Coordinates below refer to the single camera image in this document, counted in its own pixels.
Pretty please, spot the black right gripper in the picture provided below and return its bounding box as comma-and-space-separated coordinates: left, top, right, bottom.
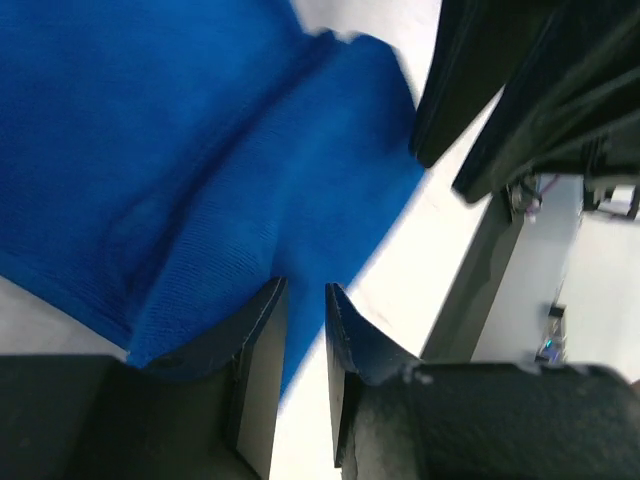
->
410, 0, 639, 212

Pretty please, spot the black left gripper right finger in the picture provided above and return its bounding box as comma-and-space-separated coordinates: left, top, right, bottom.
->
325, 283, 639, 479

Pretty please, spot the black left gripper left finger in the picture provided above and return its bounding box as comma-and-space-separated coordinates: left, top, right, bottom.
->
1, 278, 288, 479

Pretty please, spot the blue microfibre towel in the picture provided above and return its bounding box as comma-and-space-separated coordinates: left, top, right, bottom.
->
1, 1, 423, 382

